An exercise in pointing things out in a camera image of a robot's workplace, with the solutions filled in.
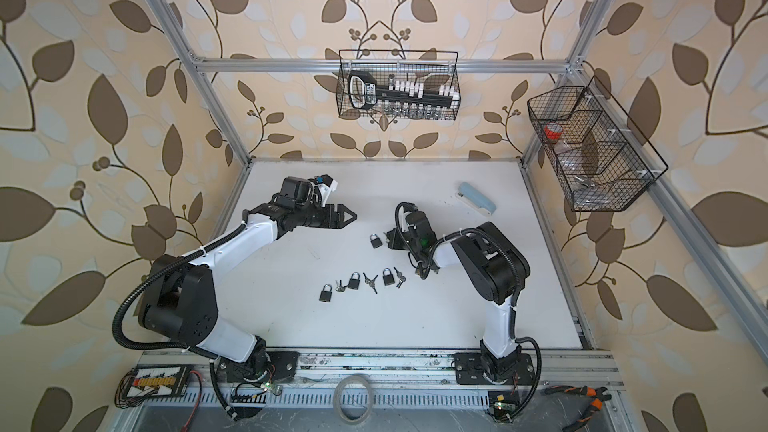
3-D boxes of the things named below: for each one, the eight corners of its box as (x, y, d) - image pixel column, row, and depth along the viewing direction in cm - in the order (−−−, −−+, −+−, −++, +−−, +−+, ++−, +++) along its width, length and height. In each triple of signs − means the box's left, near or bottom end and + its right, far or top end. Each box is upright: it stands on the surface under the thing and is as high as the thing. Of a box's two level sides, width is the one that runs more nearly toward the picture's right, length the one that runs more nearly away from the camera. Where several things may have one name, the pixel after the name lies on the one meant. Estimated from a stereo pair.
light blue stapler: (453, 194, 112) (455, 187, 108) (460, 188, 114) (462, 180, 110) (487, 218, 105) (490, 211, 101) (494, 211, 107) (498, 203, 103)
